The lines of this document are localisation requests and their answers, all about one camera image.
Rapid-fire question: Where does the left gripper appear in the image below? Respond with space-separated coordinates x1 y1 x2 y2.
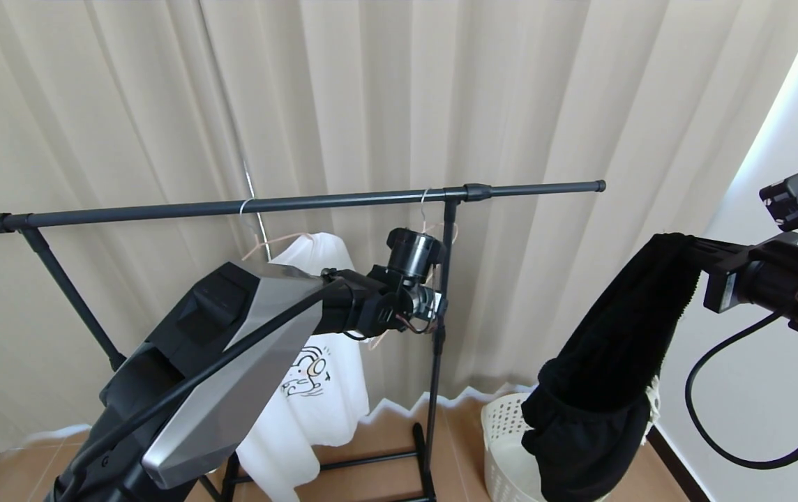
399 284 451 335

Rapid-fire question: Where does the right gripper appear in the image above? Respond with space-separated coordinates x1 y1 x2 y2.
703 243 798 316

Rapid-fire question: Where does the pink clothes hanger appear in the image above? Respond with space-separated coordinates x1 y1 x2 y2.
370 188 460 351
241 198 317 263

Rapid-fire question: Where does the white printed T-shirt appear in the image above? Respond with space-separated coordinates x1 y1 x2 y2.
234 232 372 502

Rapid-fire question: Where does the black garment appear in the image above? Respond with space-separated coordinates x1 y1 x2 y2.
520 232 704 502

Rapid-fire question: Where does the white laundry basket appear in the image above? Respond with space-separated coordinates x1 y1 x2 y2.
481 393 548 502

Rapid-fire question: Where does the black clothes rack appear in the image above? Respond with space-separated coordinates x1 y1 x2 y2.
0 180 607 502

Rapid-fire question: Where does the black cable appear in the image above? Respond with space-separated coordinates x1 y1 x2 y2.
684 310 798 471
57 277 345 502

